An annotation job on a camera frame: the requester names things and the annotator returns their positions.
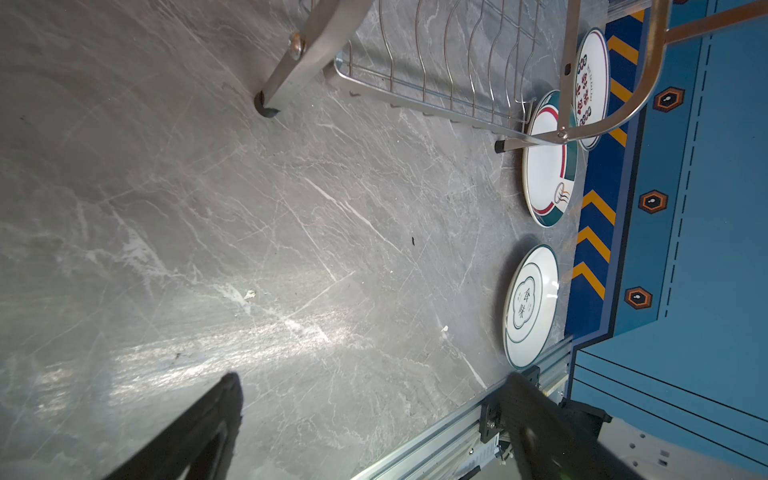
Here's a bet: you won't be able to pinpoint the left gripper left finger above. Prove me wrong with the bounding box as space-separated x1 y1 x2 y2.
107 372 244 479

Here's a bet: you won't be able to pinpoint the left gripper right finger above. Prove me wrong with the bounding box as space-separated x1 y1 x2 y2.
506 372 640 479

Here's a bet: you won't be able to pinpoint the white plate green cloud outline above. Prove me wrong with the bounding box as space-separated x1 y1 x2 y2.
502 244 560 369

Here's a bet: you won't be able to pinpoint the chrome two-tier dish rack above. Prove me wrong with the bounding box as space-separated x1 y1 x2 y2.
254 0 767 153

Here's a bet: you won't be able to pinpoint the white plate green red rim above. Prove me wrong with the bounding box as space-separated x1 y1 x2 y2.
522 90 578 228

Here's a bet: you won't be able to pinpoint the white plate red characters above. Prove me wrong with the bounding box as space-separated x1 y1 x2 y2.
573 28 610 127

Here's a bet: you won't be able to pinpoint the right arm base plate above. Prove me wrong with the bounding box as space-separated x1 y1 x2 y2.
479 367 612 464

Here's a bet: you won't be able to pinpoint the aluminium mounting rail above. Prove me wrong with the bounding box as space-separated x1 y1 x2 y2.
355 336 573 479

